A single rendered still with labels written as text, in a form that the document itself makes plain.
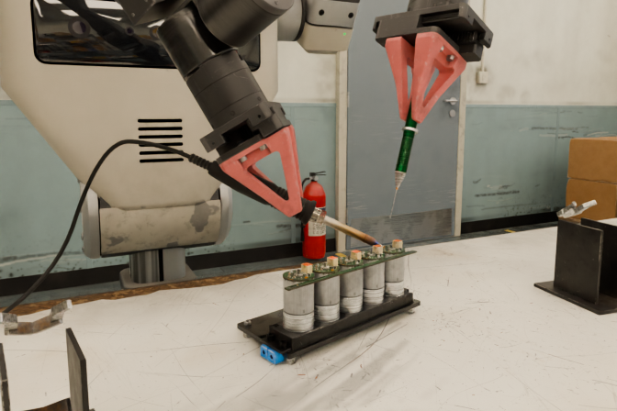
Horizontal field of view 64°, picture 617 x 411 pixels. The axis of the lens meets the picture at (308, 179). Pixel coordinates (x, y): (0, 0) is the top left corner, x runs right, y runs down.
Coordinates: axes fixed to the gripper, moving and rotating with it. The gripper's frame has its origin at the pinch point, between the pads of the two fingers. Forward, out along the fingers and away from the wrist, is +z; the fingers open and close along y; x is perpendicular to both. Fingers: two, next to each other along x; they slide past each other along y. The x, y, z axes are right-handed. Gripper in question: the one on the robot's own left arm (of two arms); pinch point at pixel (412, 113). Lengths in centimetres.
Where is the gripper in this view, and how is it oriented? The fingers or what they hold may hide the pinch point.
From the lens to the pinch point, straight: 49.5
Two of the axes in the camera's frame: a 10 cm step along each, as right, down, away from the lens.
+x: 6.6, 2.6, 7.0
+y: 7.1, 0.9, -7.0
